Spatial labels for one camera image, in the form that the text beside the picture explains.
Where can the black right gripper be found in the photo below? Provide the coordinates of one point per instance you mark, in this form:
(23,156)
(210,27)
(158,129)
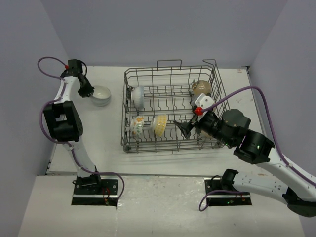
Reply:
(185,127)

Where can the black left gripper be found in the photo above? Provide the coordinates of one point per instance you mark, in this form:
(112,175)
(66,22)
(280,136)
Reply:
(89,90)

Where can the yellow dotted bowl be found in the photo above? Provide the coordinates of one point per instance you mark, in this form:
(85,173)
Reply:
(158,124)

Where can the light blue bowl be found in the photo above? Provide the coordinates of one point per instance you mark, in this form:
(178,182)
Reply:
(101,92)
(100,102)

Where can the orange green floral bowl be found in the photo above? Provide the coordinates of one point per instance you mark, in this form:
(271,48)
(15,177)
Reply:
(136,126)

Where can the light blue bowl rack end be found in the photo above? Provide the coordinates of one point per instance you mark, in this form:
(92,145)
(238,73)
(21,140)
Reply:
(137,97)

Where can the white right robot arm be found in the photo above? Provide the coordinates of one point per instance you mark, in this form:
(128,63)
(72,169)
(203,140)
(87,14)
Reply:
(288,185)

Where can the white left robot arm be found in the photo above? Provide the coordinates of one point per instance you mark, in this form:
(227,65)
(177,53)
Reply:
(60,121)

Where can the plain beige bowl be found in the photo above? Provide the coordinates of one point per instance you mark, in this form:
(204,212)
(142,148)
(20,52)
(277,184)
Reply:
(205,134)

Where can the beige bowl with flower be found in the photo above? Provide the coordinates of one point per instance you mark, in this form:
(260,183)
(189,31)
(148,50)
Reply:
(200,87)

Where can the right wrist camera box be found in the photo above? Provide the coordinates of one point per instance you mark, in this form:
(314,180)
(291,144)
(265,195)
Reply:
(201,102)

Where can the grey wire dish rack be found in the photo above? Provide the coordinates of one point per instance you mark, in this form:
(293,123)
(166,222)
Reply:
(167,90)

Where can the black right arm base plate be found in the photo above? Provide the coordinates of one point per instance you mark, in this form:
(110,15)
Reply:
(222,198)

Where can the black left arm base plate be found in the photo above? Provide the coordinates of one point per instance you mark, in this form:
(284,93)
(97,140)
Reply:
(95,191)

